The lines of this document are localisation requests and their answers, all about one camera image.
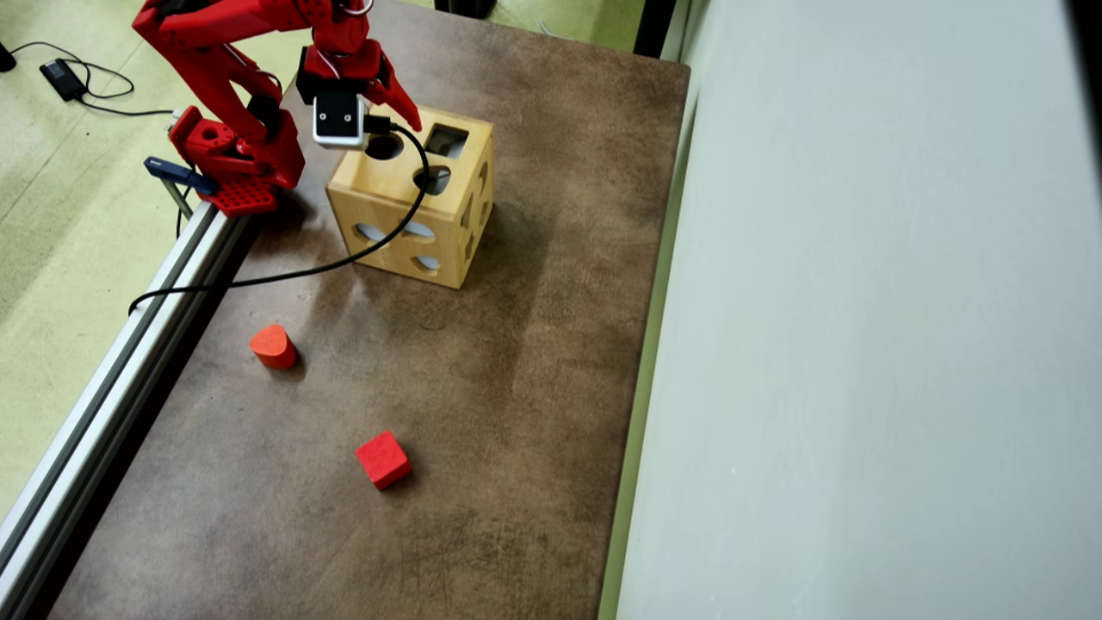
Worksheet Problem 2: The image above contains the thick black camera cable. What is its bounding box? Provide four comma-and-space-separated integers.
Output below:
127, 114, 431, 316

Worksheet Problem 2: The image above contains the aluminium profile rail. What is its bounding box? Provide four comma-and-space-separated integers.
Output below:
0, 200, 251, 620

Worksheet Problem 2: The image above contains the red cube block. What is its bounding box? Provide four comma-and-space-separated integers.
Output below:
355, 430, 413, 491

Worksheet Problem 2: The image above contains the blue table clamp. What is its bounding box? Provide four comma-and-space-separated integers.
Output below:
144, 156, 218, 220

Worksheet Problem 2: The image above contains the red rounded wedge block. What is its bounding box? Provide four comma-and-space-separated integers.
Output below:
250, 323, 299, 371

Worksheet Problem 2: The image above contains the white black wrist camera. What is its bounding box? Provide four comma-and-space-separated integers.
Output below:
311, 92, 371, 150

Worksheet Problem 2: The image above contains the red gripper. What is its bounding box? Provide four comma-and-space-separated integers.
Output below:
296, 39, 424, 133

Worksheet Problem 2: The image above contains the dark vertical post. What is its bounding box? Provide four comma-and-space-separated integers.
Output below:
634, 0, 681, 61

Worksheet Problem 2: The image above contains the wooden shape sorter box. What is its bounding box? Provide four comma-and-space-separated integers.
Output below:
325, 95, 496, 289

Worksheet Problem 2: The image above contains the black power adapter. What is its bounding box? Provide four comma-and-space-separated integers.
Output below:
9, 40, 177, 117
40, 58, 89, 102

